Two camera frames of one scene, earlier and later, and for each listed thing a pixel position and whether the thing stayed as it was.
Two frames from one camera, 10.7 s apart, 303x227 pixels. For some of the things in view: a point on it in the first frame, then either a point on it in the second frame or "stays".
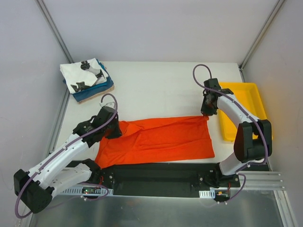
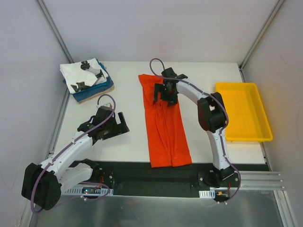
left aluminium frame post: x=44 y=10 stays
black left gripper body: x=114 y=130 stays
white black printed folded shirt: x=80 y=75 stays
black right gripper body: x=207 y=109 to x=164 y=92
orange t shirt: x=163 y=139 to x=168 y=143
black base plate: x=164 y=178 stays
